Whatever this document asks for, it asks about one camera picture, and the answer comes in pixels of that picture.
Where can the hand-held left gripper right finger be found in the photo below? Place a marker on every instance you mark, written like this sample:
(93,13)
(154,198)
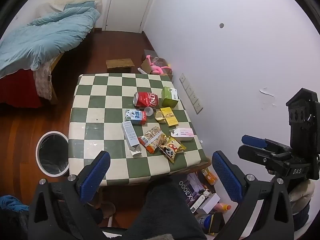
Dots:
(227,177)

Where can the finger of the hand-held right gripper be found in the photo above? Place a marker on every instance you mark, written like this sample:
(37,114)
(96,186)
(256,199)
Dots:
(253,141)
(255,155)

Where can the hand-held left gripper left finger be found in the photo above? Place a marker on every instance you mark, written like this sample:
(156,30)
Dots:
(96,176)

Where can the white round trash bin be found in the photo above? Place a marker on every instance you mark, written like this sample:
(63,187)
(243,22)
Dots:
(51,155)

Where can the red soda can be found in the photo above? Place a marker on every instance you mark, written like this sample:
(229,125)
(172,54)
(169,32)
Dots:
(147,99)

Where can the green white medicine box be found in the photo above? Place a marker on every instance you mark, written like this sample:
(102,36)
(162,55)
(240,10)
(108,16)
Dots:
(168,97)

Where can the person's right forearm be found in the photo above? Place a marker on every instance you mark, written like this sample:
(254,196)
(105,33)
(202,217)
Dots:
(301,195)

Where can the orange juice bottle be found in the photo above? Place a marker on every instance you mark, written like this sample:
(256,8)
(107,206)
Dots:
(210,177)

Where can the orange yellow plastic bottle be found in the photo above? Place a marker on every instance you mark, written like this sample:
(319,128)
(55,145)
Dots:
(223,207)

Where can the beige slipper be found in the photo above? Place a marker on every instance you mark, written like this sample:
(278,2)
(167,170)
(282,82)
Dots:
(107,208)

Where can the white printed carton box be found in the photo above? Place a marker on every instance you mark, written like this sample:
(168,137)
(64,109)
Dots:
(197,200)

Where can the long white opened box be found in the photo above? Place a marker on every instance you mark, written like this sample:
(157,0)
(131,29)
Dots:
(130,136)

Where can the green white checkered tablecloth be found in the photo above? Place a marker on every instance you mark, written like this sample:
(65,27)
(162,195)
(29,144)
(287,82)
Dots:
(100,120)

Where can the panda print snack packet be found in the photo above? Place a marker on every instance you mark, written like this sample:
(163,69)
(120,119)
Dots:
(172,148)

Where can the pink white small box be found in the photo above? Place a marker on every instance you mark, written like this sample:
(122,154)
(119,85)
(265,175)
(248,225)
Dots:
(183,133)

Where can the orange snack packet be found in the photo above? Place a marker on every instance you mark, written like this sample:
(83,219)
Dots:
(152,138)

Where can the blue white milk carton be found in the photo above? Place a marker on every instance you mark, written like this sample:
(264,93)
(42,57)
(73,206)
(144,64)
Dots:
(136,116)

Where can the person's leg in dark trousers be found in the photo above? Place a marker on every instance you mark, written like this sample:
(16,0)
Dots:
(162,210)

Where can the yellow flat box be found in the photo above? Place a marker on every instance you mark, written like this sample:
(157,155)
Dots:
(171,118)

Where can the clear plastic cup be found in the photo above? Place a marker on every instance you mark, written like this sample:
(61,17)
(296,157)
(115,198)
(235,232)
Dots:
(149,111)

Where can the crumpled yellow wrapper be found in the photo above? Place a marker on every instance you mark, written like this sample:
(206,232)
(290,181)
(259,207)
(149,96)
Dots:
(159,116)

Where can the blue cloth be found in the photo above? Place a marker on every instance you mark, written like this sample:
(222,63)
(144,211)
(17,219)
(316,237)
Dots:
(12,202)

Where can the patterned beige bed sheet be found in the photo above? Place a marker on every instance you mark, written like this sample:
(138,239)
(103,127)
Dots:
(43,80)

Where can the small wooden stool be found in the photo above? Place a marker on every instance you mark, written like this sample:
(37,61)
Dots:
(119,63)

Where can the white paper strip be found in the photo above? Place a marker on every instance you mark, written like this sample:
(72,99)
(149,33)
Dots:
(142,70)

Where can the red blanket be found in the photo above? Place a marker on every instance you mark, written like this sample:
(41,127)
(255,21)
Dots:
(17,88)

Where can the pink plush toy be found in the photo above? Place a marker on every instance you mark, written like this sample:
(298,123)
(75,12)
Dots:
(156,67)

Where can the open cardboard box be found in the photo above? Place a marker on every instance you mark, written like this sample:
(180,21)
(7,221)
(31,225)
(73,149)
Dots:
(147,63)

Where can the light blue duvet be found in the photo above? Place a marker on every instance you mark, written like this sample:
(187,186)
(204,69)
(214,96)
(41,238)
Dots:
(45,37)

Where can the white door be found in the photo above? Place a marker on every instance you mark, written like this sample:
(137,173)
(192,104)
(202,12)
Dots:
(130,5)

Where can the cream pillow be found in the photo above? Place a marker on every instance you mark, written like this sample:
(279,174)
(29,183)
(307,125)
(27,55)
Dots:
(57,3)

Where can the white wall socket strip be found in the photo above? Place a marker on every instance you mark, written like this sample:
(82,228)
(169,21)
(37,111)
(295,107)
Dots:
(191,93)

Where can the wooden bed frame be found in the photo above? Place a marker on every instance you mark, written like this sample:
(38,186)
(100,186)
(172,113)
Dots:
(57,62)

